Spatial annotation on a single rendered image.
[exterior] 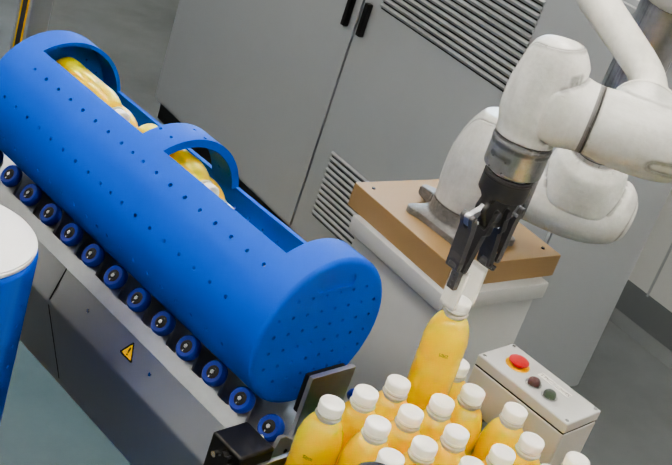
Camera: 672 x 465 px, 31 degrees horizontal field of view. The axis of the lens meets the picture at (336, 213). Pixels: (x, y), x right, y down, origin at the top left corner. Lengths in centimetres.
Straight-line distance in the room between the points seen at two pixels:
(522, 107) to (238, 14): 314
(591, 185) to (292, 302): 79
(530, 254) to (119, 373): 94
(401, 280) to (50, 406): 129
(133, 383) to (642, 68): 101
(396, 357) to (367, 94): 174
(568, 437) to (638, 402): 250
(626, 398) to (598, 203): 212
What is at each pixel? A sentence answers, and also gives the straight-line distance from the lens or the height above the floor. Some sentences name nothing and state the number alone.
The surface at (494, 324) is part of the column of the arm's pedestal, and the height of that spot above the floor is 90.
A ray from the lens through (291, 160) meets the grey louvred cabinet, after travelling 450.
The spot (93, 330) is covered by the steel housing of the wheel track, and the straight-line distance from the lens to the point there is 226.
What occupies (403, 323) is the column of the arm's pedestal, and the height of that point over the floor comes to 87.
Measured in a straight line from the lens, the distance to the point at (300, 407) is 199.
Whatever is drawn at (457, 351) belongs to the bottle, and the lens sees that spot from 191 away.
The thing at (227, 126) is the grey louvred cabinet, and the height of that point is 24.
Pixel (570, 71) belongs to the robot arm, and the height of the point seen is 166.
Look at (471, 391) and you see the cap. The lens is 196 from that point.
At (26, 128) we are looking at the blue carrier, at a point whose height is 111.
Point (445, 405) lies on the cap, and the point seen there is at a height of 111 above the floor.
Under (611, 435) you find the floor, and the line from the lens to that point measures 427.
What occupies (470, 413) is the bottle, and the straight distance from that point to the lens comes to 197.
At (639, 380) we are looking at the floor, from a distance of 468.
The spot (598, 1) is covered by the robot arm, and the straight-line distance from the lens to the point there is 197.
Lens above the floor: 211
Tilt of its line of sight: 25 degrees down
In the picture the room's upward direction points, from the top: 19 degrees clockwise
